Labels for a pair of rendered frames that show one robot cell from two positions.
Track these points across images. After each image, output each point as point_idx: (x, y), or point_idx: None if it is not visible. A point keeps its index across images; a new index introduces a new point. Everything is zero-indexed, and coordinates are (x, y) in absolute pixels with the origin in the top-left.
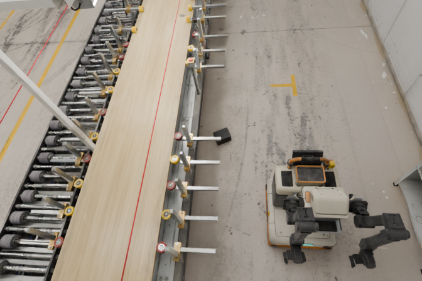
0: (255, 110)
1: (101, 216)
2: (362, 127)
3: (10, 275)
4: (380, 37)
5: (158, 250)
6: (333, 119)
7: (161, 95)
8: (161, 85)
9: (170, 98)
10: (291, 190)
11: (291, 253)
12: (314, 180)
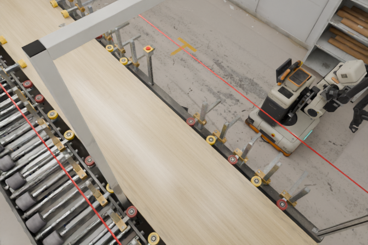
0: (180, 79)
1: (212, 237)
2: (253, 46)
3: None
4: None
5: (283, 208)
6: (234, 52)
7: (134, 102)
8: (201, 63)
9: (145, 99)
10: (295, 97)
11: (356, 121)
12: (304, 79)
